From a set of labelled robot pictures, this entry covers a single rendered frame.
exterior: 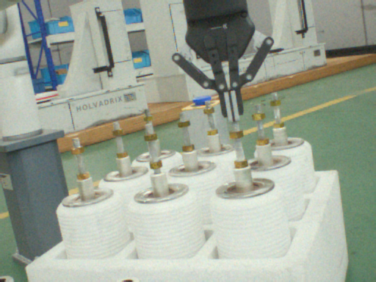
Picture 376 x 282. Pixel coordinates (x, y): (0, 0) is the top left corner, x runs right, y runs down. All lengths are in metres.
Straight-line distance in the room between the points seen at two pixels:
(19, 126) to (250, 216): 0.72
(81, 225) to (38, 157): 0.51
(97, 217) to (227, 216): 0.19
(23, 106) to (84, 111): 1.76
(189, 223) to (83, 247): 0.16
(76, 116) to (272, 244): 2.38
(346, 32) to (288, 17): 2.12
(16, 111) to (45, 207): 0.23
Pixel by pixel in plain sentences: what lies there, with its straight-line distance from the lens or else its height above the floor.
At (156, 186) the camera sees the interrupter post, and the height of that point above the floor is 0.27.
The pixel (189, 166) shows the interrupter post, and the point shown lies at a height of 0.26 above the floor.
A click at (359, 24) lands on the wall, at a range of 6.36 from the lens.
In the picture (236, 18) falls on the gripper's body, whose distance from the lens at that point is 0.63.
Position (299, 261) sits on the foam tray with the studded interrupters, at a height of 0.18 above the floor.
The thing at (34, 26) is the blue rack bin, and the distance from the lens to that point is 6.17.
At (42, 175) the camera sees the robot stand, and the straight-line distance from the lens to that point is 1.23.
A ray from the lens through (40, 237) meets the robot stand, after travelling 1.25.
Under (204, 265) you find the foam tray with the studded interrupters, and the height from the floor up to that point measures 0.18.
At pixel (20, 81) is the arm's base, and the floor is 0.43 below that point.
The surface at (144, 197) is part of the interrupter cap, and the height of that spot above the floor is 0.25.
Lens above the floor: 0.44
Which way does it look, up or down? 10 degrees down
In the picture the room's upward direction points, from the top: 10 degrees counter-clockwise
